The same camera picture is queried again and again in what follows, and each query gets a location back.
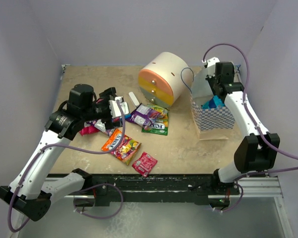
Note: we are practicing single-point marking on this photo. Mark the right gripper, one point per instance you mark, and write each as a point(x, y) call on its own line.
point(210, 80)

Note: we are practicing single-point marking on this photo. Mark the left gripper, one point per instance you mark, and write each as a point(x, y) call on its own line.
point(108, 94)

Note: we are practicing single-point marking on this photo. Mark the large blue snack bag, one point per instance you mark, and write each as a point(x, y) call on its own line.
point(214, 102)

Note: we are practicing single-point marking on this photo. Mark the purple snack bag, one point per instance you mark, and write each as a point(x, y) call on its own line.
point(143, 116)
point(99, 126)

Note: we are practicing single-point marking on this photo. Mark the checkered paper bag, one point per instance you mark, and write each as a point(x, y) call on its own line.
point(210, 124)

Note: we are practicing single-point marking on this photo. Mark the pink snack bag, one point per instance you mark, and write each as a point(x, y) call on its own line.
point(87, 130)

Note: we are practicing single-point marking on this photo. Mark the blue m&m's packet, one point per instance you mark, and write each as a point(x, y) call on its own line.
point(117, 116)

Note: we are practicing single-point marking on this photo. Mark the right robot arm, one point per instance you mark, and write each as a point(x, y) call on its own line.
point(253, 154)

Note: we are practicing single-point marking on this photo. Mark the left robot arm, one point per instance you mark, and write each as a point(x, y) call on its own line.
point(28, 193)

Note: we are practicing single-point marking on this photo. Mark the orange Fox's candy bag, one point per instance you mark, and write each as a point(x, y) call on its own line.
point(126, 150)

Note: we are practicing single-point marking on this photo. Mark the green Fox's candy bag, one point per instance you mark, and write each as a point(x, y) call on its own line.
point(160, 126)

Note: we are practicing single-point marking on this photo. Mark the small white plastic bar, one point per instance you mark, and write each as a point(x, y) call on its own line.
point(134, 99)

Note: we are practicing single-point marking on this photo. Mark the round mini drawer cabinet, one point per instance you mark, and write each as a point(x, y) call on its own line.
point(164, 79)

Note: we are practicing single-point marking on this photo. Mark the small pink candy packet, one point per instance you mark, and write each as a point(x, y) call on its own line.
point(144, 164)

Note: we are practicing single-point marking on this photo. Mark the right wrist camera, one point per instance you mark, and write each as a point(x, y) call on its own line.
point(210, 66)

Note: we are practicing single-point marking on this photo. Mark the black table front rail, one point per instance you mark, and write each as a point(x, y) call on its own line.
point(199, 189)

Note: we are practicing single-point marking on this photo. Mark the aluminium frame rail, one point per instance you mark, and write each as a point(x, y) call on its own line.
point(261, 187)

